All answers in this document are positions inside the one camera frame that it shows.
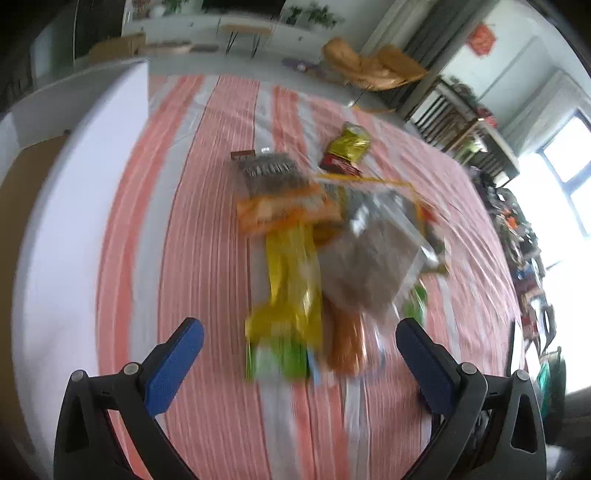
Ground orange chicken vacuum pack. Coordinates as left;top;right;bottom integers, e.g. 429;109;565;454
324;298;368;376

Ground clear bag brown cakes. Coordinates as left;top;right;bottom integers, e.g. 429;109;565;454
318;187;448;326

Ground yellow green snack packet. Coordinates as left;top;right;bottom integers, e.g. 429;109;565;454
245;224;324;381

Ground yellow red snack pouch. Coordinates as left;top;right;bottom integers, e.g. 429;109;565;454
320;122;372;177

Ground orange grey snack bag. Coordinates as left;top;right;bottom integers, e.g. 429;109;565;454
230;150;342;236

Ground white cardboard storage box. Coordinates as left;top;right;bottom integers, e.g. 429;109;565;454
1;59;148;470

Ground dark wooden dining chair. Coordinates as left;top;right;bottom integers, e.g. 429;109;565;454
408;77;519;187

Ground orange lounge chair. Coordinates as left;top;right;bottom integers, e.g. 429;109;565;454
322;37;428;92

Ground cardboard box on floor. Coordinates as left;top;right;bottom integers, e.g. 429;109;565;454
88;32;146;65

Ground potted green plant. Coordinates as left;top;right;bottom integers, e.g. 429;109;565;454
283;1;345;30

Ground white tv cabinet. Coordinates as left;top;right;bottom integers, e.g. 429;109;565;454
121;11;371;56

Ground small wooden side table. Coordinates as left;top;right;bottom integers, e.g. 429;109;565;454
221;24;273;58

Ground red wall decoration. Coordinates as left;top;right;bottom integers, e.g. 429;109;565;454
467;23;497;57

